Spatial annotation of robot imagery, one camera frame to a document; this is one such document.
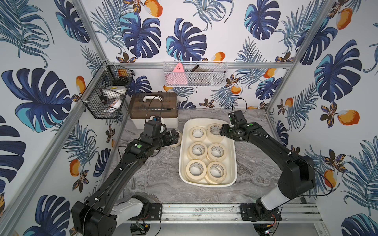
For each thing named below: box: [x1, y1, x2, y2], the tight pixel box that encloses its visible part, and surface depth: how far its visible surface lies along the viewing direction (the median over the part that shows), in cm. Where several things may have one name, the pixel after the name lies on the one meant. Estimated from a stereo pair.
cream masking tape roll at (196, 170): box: [185, 159, 208, 183], surface depth 84 cm
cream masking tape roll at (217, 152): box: [207, 143, 227, 162], surface depth 92 cm
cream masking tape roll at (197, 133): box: [189, 126, 207, 142], surface depth 105 cm
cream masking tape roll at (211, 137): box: [206, 122, 216, 144], surface depth 100 cm
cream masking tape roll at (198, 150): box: [188, 141, 208, 160], surface depth 92 cm
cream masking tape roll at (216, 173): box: [204, 161, 227, 185], surface depth 84 cm
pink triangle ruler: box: [165, 61, 189, 86], surface depth 92 cm
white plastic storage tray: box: [178, 118, 238, 188], surface depth 90 cm
